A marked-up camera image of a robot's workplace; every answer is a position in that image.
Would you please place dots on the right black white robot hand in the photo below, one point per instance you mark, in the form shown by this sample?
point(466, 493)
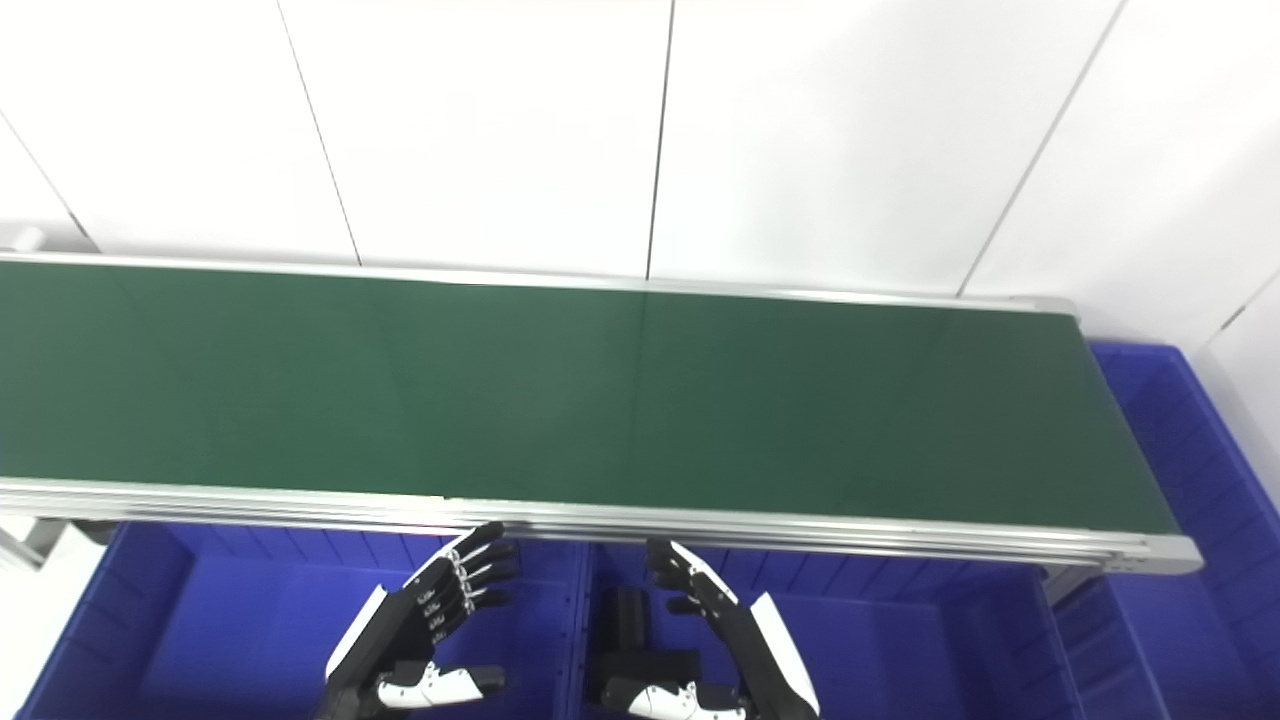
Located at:
point(755, 660)

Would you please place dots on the aluminium conveyor leg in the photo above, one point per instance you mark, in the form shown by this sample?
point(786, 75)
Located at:
point(35, 540)
point(1068, 583)

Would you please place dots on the green conveyor belt aluminium frame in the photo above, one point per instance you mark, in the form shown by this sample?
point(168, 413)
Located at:
point(600, 390)

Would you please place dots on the blue plastic bin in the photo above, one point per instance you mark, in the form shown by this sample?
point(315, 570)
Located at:
point(920, 650)
point(1200, 450)
point(230, 640)

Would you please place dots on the black cylinder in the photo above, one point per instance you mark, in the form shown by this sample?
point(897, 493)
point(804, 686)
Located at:
point(635, 630)

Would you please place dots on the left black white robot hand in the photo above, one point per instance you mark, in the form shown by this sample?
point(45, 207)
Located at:
point(400, 630)

